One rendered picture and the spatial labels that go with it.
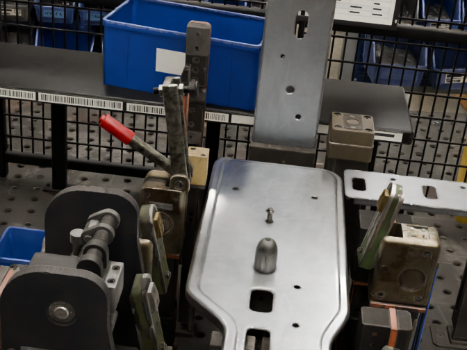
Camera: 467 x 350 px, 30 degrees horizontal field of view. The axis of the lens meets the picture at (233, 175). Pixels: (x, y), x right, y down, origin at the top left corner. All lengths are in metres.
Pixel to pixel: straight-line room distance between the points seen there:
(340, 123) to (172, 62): 0.33
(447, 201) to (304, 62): 0.34
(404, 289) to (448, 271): 0.56
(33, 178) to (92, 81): 0.41
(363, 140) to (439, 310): 0.40
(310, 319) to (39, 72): 0.83
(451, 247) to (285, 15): 0.71
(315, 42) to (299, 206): 0.29
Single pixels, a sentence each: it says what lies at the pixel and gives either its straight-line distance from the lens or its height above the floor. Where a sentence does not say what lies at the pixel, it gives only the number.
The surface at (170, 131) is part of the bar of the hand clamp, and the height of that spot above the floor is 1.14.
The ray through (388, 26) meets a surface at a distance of 1.79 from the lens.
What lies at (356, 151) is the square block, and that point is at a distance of 1.55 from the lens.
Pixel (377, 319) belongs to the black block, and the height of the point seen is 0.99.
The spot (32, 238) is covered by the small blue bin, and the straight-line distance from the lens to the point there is 1.71.
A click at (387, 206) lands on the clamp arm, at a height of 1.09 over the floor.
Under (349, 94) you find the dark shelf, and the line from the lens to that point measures 1.76.
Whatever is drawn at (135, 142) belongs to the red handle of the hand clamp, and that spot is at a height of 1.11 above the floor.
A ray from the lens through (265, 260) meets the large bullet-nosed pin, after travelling 1.22.
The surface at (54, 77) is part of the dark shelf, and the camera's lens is 1.73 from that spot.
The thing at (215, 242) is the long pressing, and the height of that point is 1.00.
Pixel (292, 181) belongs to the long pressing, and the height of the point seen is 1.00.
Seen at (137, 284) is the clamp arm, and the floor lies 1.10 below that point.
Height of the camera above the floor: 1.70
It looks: 29 degrees down
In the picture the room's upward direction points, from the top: 6 degrees clockwise
